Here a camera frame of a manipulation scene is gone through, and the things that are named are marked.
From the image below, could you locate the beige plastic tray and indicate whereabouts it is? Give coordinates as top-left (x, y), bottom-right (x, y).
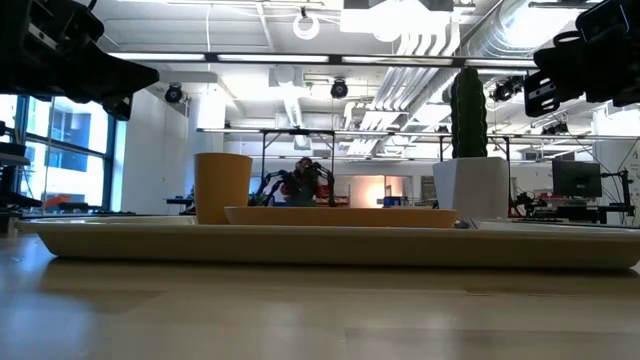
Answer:
top-left (17, 215), bottom-right (640, 271)

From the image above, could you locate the silver ventilation duct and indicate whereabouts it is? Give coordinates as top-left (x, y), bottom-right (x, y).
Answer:
top-left (462, 0), bottom-right (581, 57)

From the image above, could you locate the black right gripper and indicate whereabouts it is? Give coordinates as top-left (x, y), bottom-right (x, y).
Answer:
top-left (524, 24), bottom-right (640, 119)

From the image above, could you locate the orange plastic plate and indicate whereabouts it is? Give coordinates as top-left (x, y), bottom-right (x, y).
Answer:
top-left (223, 205), bottom-right (459, 230)

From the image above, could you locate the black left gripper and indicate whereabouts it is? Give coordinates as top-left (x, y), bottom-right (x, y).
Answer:
top-left (0, 0), bottom-right (160, 122)

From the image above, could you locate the green cactus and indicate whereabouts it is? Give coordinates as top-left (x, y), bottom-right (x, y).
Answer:
top-left (448, 66), bottom-right (489, 160)

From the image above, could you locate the person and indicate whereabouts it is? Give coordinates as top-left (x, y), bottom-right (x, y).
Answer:
top-left (279, 156), bottom-right (324, 207)

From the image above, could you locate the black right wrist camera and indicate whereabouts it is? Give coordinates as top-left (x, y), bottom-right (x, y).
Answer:
top-left (574, 0), bottom-right (632, 44)

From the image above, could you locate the white ring light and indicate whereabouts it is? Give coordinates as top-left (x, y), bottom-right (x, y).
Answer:
top-left (292, 12), bottom-right (321, 41)

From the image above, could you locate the white plant pot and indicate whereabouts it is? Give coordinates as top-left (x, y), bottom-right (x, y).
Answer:
top-left (432, 156), bottom-right (510, 222)

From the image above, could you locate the orange plastic cup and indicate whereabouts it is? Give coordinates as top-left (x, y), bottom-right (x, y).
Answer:
top-left (193, 152), bottom-right (254, 225)

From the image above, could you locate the black distant monitor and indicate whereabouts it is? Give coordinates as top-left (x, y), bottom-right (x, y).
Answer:
top-left (552, 158), bottom-right (604, 199)

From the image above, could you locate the black aluminium table frame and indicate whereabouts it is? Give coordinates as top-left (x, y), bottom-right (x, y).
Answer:
top-left (107, 49), bottom-right (539, 70)

